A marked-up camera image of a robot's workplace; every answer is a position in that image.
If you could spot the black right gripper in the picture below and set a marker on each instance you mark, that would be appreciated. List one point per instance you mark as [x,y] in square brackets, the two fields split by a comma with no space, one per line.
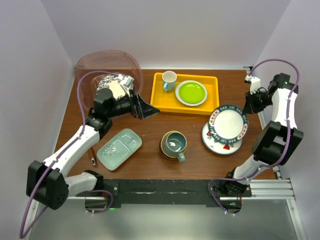
[250,107]

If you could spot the mint green divided dish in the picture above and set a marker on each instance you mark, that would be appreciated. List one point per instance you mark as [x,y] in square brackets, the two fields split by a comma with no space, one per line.
[118,149]

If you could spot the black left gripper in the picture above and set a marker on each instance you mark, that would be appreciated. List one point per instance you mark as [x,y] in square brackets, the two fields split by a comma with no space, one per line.
[139,108]

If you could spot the white scalloped plate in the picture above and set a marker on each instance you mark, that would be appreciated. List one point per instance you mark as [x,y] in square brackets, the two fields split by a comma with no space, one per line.
[188,104]

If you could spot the blue floral pattern plate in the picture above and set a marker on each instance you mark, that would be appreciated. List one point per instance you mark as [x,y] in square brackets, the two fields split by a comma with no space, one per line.
[112,82]

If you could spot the strawberry pattern white plate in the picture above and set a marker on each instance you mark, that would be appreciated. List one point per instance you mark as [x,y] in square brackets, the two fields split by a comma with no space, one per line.
[217,147]

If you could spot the wooden handled metal scraper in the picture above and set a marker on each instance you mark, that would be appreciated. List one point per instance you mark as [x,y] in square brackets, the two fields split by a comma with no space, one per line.
[92,157]

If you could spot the teal glazed mug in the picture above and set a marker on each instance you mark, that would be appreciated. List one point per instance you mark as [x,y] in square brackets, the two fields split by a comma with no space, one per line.
[175,143]

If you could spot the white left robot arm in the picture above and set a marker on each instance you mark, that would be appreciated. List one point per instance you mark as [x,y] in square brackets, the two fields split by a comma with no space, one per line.
[48,181]

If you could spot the yellow plastic tray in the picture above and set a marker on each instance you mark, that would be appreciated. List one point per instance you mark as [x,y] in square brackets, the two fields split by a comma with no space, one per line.
[168,101]

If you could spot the aluminium frame rail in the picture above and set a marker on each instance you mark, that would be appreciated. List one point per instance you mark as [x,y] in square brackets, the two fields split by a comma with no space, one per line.
[272,189]

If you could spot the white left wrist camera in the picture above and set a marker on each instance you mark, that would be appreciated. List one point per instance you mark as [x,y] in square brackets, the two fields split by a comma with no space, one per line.
[126,80]

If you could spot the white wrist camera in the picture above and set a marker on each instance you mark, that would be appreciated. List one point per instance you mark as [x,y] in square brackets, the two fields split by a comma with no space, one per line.
[254,82]
[126,80]

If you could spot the lime green small plate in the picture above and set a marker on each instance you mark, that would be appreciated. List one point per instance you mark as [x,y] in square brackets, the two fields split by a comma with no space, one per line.
[191,92]

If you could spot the transparent pink plastic bin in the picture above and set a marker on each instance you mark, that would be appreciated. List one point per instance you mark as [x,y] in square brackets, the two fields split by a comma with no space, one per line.
[114,61]

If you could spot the light blue ceramic mug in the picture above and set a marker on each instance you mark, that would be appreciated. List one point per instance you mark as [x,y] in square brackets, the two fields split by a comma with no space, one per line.
[169,79]

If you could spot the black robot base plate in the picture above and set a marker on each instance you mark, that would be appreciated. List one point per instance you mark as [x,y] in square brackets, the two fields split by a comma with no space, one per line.
[176,192]

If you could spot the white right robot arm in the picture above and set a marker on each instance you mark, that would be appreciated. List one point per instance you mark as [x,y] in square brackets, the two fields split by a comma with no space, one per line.
[279,138]

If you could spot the teal rim lettered plate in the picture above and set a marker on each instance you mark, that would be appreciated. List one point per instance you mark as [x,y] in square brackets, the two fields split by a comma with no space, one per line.
[228,124]

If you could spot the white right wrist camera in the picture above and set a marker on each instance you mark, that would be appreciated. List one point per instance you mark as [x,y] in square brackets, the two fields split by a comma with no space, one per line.
[254,82]

